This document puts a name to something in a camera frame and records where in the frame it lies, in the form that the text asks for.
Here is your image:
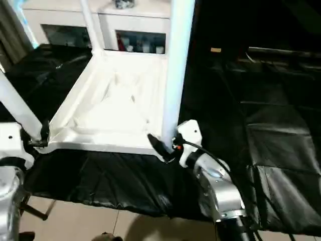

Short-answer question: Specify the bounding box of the white plastic table leg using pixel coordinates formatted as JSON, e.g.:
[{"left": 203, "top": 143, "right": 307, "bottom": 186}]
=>
[
  {"left": 0, "top": 70, "right": 48, "bottom": 141},
  {"left": 162, "top": 0, "right": 196, "bottom": 154},
  {"left": 80, "top": 0, "right": 103, "bottom": 55}
]

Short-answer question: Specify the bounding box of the white plastic table top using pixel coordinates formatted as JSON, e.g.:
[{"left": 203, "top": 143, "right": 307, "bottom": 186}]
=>
[{"left": 34, "top": 49, "right": 176, "bottom": 164}]

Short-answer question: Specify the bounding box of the black mat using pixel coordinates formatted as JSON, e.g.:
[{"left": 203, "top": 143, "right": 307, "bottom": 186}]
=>
[{"left": 0, "top": 44, "right": 321, "bottom": 236}]

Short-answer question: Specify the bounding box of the grey curtain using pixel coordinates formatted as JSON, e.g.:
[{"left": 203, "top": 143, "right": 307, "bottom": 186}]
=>
[{"left": 0, "top": 0, "right": 31, "bottom": 71}]

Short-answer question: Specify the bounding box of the dark brown rounded object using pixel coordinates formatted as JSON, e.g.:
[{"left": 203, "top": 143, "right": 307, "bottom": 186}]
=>
[{"left": 92, "top": 232, "right": 123, "bottom": 241}]

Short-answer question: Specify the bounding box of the white cabinet with glass doors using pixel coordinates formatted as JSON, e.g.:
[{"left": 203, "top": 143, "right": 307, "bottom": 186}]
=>
[{"left": 22, "top": 0, "right": 174, "bottom": 55}]

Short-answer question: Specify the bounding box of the long black bar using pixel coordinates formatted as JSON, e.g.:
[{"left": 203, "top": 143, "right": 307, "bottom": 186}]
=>
[{"left": 247, "top": 46, "right": 321, "bottom": 57}]

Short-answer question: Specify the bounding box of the grey speckled ornament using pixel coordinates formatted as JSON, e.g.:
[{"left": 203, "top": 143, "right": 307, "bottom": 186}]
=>
[{"left": 114, "top": 0, "right": 136, "bottom": 8}]

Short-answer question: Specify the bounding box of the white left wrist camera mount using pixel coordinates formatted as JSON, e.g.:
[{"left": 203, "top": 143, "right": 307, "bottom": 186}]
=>
[{"left": 0, "top": 122, "right": 35, "bottom": 169}]

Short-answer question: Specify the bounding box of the black folding table frame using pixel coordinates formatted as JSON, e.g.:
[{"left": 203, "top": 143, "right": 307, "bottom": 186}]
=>
[{"left": 19, "top": 195, "right": 58, "bottom": 221}]

